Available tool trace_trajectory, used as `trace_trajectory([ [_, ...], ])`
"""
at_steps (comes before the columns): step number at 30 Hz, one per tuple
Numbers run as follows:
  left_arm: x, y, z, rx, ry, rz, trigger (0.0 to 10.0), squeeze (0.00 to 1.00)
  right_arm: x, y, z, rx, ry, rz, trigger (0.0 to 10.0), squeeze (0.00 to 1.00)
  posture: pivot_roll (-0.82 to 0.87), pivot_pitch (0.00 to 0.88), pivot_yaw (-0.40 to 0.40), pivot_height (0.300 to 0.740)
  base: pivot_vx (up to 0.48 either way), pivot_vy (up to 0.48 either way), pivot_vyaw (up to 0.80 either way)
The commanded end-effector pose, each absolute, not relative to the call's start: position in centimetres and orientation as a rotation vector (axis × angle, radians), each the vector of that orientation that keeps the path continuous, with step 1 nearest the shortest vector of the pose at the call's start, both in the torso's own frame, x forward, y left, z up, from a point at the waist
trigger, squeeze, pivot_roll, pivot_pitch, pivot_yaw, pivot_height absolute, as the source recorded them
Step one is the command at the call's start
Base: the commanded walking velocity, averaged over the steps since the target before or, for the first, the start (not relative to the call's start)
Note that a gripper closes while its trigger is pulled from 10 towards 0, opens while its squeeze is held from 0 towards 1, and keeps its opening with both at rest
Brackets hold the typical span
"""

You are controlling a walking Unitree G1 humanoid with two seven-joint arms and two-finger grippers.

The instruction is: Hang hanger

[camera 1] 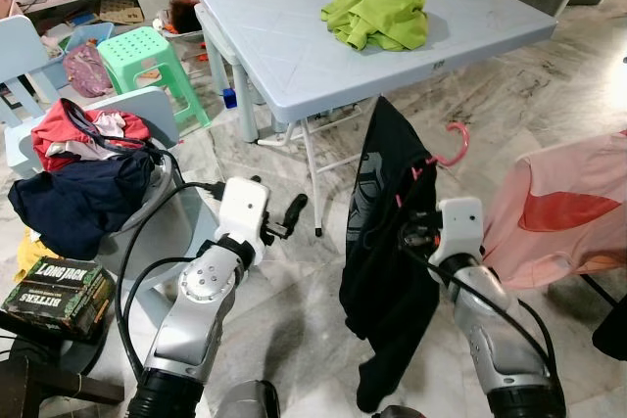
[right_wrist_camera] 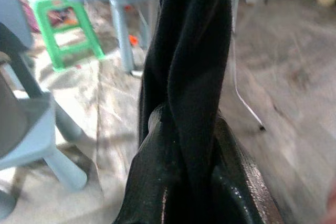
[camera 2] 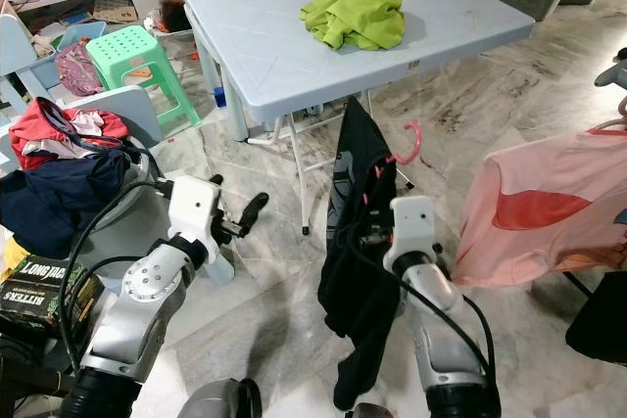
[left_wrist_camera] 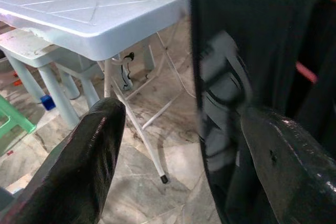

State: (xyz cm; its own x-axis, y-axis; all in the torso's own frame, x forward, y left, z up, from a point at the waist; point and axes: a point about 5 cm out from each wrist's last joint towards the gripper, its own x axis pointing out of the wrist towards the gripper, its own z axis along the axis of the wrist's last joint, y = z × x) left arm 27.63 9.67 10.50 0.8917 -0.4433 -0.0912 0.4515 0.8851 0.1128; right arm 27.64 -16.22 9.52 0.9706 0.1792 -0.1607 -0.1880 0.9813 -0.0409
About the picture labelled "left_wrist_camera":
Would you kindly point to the black grey sports jacket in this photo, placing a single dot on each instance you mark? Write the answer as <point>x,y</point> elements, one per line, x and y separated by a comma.
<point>262,24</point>

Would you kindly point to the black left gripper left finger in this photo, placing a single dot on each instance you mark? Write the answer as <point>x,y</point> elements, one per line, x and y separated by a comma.
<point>78,161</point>

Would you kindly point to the light blue plastic child chair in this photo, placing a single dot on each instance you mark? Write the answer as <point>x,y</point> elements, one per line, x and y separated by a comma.
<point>26,48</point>

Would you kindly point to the small red scrap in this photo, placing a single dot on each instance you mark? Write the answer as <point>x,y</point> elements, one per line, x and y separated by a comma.
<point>10,152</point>

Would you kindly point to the small blue box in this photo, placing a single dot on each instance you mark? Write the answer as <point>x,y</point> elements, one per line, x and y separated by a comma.
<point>48,102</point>

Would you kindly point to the red plastic clothes hanger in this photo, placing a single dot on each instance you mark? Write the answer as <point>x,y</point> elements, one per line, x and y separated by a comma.
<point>305,73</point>

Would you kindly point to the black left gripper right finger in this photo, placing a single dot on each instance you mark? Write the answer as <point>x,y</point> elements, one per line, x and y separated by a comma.
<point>294,171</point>

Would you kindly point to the mint green plastic stool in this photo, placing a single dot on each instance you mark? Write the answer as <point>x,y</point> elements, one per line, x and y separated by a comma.
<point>26,127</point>

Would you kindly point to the light blue plastic folding table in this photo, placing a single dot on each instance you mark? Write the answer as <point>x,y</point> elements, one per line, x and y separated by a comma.
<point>78,3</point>

